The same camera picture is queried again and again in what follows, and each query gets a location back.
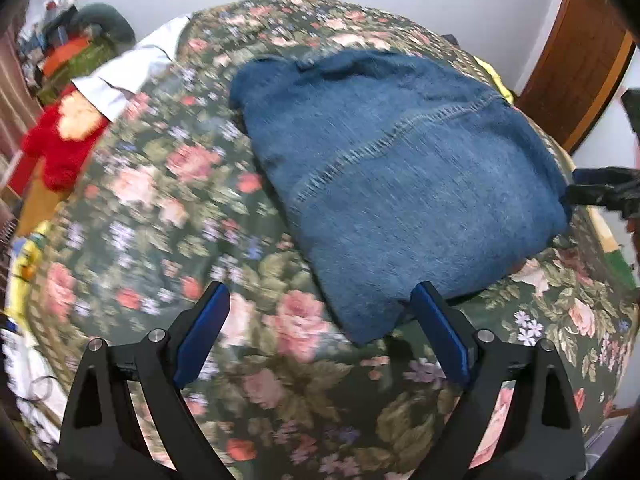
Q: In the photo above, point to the floral bed blanket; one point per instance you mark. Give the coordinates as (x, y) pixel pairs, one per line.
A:
(175, 185)

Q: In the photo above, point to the brown cardboard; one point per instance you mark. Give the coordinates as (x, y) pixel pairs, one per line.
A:
(40, 205)

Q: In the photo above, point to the green bag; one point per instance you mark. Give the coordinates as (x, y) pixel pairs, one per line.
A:
(85, 60)

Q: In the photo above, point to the grey cushion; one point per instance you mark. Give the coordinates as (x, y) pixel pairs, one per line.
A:
(107, 20)

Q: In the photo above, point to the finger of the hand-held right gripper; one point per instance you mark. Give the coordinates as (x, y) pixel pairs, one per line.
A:
(600, 176)
(600, 197)

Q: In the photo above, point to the orange box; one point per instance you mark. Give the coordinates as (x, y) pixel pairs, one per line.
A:
(65, 52)

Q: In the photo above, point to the maroon striped curtain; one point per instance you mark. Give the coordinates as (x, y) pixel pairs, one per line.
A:
(20, 100)

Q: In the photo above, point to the white cloth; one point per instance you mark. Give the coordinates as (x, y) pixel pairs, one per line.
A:
(30, 390)

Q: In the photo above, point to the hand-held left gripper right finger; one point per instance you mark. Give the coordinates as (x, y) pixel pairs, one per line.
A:
(445, 340)

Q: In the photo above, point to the wooden door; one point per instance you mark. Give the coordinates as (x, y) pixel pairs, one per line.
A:
(580, 50)

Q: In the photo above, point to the yellow printed cloth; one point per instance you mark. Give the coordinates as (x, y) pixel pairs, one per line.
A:
(25, 265)

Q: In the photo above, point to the blue denim jacket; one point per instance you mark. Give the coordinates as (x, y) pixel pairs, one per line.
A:
(400, 185)

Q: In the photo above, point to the red plush toy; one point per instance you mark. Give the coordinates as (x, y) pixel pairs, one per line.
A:
(55, 160)

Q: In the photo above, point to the white bed sheet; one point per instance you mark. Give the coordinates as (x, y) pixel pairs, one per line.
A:
(130, 70)

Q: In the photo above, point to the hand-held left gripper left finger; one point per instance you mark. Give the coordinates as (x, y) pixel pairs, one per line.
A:
(200, 340)

